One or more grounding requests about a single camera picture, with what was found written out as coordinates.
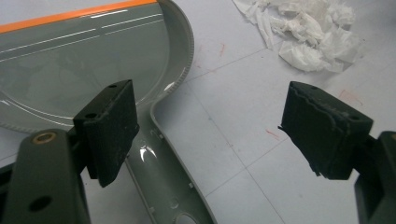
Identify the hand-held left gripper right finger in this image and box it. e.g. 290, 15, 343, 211
277, 80, 375, 181

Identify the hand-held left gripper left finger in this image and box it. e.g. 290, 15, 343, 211
73, 79, 140, 189

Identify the grey dustpan with orange edge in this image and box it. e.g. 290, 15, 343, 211
0, 0, 219, 224

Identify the pile of white paper scraps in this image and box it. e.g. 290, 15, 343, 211
232, 0, 362, 74

